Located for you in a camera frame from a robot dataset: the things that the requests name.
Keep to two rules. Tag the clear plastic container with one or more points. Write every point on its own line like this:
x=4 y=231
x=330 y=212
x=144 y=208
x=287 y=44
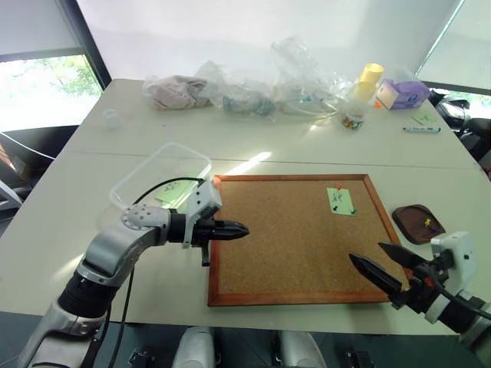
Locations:
x=169 y=165

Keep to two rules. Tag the purple tissue box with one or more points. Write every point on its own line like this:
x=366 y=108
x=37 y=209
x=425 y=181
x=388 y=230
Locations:
x=403 y=94

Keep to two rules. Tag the dark brown wooden tray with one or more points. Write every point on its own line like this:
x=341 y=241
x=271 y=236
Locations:
x=416 y=226

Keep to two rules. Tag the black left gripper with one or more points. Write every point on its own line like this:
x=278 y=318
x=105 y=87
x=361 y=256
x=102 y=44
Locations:
x=203 y=232

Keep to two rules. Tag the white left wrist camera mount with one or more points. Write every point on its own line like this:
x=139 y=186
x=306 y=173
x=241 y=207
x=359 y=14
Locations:
x=203 y=201

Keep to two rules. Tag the green sticky note pad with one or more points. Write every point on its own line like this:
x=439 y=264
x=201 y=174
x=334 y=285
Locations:
x=424 y=119

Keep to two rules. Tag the plastic bag with grey item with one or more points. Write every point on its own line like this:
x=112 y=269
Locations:
x=241 y=101

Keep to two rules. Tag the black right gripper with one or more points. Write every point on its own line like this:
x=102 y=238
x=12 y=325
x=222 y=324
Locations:
x=420 y=287

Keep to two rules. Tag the clear jar of push pins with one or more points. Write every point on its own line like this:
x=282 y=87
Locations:
x=352 y=117

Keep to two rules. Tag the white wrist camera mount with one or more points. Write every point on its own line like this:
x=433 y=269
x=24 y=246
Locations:
x=458 y=255
x=203 y=201

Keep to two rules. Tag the blue and white marker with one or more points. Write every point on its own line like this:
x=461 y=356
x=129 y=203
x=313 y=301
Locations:
x=422 y=129

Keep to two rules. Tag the cork board with wooden frame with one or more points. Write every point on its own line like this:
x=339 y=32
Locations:
x=291 y=245

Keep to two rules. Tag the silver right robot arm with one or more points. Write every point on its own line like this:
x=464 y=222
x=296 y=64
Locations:
x=472 y=329

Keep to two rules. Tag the white roller window blind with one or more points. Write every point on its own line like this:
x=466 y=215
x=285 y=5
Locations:
x=456 y=53
x=36 y=25

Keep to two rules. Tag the yellow plastic cup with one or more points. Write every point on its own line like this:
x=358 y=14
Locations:
x=364 y=91
x=372 y=73

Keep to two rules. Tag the plastic bag with pink cloth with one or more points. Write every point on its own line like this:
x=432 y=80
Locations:
x=172 y=92

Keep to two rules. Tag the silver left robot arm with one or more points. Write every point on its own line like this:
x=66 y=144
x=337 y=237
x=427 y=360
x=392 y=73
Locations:
x=115 y=245

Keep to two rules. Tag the black office chair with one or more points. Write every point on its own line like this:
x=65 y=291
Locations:
x=468 y=122

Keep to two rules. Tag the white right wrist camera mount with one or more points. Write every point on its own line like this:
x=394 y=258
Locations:
x=458 y=255

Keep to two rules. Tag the silver rounded robot leg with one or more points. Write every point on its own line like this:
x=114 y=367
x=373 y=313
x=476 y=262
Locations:
x=195 y=349
x=301 y=350

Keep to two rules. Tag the crumpled clear plastic bag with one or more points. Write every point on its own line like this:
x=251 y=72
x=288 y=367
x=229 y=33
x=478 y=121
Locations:
x=303 y=80

